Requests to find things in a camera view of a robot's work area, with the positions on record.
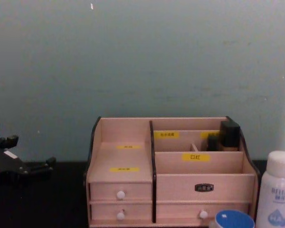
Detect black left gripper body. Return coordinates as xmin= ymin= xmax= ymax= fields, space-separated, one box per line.
xmin=0 ymin=142 xmax=29 ymax=182

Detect small wooden drawer white knob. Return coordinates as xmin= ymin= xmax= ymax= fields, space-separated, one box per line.
xmin=90 ymin=203 xmax=153 ymax=223
xmin=89 ymin=182 xmax=153 ymax=201

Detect wide wooden drawer white knob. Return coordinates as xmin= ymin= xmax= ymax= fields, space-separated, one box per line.
xmin=156 ymin=202 xmax=250 ymax=223

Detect pale wooden desk organizer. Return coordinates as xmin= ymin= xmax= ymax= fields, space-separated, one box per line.
xmin=84 ymin=115 xmax=262 ymax=228

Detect short black cosmetic bottle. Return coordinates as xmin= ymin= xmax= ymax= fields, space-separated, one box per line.
xmin=206 ymin=135 xmax=220 ymax=152

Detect tall black capped cosmetic bottle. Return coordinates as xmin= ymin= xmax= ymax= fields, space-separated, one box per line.
xmin=219 ymin=120 xmax=241 ymax=152

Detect jar with blue lid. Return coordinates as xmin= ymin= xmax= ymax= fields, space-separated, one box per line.
xmin=208 ymin=209 xmax=256 ymax=228

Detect white plastic lotion bottle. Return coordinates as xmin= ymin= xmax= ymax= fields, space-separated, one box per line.
xmin=255 ymin=150 xmax=285 ymax=228

